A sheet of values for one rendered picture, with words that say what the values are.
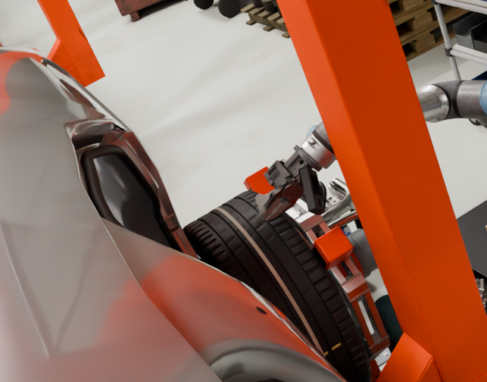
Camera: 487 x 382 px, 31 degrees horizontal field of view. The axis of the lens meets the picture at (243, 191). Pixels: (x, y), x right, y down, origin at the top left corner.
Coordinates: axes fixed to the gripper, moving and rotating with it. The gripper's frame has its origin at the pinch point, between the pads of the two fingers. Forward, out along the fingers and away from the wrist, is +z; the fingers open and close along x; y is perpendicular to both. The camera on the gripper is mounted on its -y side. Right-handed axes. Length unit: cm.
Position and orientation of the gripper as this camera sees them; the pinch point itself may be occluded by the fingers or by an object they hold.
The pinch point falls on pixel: (262, 221)
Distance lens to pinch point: 218.4
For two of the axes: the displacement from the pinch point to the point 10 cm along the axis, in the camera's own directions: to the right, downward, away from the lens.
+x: -5.5, -2.8, -7.9
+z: -6.7, 7.2, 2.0
